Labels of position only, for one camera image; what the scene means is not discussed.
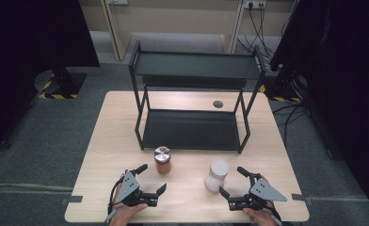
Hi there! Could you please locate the black curtain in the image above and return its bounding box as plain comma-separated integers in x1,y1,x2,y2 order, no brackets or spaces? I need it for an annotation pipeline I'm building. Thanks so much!
268,0,369,220
0,0,101,158

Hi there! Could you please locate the black two-tier metal shelf rack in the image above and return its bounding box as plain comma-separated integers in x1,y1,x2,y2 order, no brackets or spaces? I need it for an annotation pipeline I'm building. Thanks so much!
128,40,267,154

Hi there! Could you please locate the stand base with striped tape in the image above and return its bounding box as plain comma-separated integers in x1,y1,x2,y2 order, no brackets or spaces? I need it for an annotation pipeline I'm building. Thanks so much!
35,67,88,101
259,73,303,104

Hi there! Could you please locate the person's right hand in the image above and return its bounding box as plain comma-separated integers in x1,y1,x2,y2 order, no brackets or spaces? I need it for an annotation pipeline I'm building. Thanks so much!
242,175,280,226

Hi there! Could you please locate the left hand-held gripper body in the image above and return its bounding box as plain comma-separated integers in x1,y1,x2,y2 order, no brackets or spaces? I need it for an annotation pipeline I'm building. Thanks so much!
114,169,159,208

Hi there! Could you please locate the bundle of black floor cables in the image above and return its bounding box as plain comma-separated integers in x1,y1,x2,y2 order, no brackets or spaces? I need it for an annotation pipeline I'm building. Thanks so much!
236,4,275,69

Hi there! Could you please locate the orange jar with silver lid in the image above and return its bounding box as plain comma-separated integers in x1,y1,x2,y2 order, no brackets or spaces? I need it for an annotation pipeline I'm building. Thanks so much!
153,145,172,175

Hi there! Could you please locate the beige partition panel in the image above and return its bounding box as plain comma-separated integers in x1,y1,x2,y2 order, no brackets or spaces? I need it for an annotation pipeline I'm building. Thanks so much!
78,0,297,61

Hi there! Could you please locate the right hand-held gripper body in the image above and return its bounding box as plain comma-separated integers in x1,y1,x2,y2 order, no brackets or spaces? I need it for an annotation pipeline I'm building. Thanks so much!
228,172,289,212

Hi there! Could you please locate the person's left hand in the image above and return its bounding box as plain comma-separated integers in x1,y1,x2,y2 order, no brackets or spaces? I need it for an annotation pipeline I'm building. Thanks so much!
108,185,149,226

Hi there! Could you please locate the glass jar with white lid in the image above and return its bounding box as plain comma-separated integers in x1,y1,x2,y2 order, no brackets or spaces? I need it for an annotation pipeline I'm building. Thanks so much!
204,157,231,192

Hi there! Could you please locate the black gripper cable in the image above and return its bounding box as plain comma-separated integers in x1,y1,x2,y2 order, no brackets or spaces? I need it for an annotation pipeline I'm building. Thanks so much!
104,174,126,224
265,203,284,226

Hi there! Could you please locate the grey tape strip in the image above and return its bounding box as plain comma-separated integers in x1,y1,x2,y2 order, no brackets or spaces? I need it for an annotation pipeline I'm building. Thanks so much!
291,193,313,205
59,195,84,206

